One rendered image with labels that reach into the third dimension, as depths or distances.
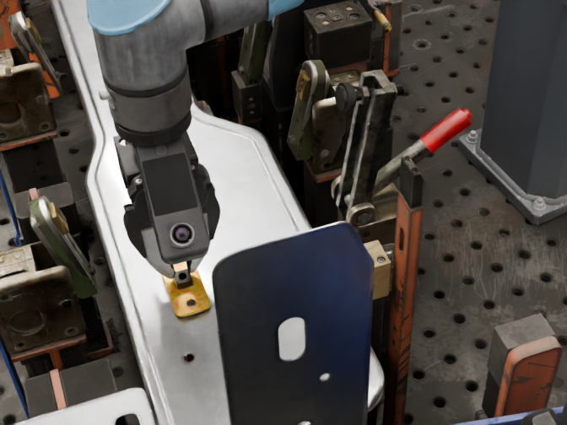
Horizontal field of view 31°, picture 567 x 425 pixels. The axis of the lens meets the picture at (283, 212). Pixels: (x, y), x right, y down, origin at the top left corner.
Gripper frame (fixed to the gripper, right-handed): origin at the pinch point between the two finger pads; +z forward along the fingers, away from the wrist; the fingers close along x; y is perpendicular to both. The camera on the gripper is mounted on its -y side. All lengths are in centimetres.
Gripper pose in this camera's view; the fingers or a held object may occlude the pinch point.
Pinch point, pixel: (181, 271)
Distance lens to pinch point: 105.2
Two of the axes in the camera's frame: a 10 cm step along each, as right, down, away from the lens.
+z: 0.4, 7.0, 7.1
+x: -9.4, 2.6, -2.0
